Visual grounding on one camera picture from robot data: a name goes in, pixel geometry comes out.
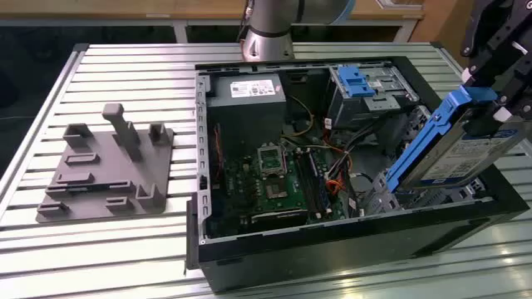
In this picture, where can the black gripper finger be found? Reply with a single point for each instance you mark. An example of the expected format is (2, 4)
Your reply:
(492, 34)
(518, 87)

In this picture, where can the hard disk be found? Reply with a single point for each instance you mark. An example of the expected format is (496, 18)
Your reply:
(457, 162)

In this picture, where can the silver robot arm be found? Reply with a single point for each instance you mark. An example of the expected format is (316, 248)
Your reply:
(269, 31)

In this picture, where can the white-clipped black RAM slot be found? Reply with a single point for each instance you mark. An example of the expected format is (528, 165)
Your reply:
(306, 182)
(318, 180)

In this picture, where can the silver drive cage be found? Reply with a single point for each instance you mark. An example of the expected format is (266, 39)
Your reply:
(373, 106)

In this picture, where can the blue drive cage latch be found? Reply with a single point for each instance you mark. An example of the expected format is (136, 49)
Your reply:
(353, 81)

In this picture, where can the grey power supply unit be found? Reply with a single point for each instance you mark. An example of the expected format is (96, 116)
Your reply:
(245, 124)

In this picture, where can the black CPU socket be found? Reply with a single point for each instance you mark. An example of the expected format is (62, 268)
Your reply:
(277, 190)

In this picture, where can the black PC case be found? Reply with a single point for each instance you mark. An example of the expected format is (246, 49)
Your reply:
(332, 258)

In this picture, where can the black graphics card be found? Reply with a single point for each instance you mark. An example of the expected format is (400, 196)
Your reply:
(278, 219)

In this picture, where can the green motherboard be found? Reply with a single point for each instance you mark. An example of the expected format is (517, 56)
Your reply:
(245, 187)

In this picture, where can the wooden workbench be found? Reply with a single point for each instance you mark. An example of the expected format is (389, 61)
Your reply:
(124, 7)

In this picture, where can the grey parts rack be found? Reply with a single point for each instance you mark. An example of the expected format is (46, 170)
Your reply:
(112, 174)

